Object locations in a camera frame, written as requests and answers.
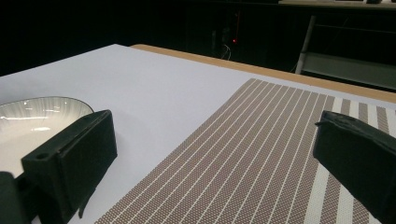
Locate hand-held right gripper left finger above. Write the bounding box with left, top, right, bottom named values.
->
left=21, top=109, right=119, bottom=224

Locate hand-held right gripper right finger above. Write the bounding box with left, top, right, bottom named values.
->
left=312, top=110, right=396, bottom=224

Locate deep white dark-rimmed plate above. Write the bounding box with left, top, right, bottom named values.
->
left=0, top=96, right=95, bottom=179

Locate white table board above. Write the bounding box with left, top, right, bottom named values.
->
left=0, top=43, right=396, bottom=224

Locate brown white striped placemat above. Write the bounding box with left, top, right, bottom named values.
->
left=92, top=77, right=396, bottom=224

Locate wooden table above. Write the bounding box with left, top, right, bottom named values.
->
left=130, top=43, right=396, bottom=105

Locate light wooden desk top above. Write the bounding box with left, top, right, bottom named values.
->
left=278, top=0, right=396, bottom=9

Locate dark device with red light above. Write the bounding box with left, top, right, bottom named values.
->
left=211, top=10, right=242, bottom=60

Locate white metal desk frame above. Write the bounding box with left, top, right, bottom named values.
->
left=293, top=14, right=396, bottom=91

